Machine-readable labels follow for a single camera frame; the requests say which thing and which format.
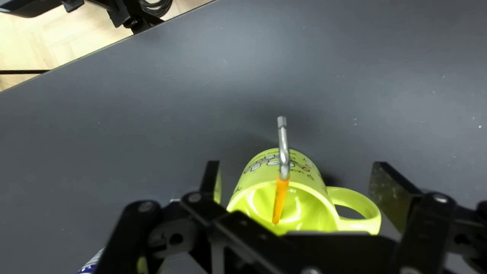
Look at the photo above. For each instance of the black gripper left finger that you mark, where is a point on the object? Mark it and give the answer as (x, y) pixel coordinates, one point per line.
(213, 184)

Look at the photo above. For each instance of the yellow-green ceramic mug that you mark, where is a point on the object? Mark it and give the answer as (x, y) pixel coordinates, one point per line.
(309, 203)

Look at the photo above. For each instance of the black stand base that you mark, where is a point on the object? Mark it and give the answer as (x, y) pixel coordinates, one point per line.
(131, 13)

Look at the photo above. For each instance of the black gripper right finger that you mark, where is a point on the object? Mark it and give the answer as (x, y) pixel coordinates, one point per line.
(393, 193)

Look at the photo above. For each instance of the white and blue carton box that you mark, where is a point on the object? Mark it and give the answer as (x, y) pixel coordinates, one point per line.
(92, 264)

